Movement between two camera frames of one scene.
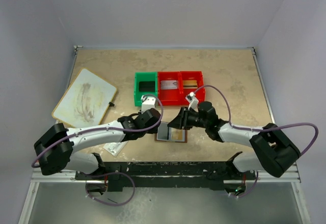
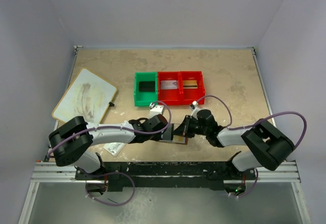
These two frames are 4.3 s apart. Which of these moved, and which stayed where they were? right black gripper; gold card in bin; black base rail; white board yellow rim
Moved: right black gripper
Stayed: black base rail; gold card in bin; white board yellow rim
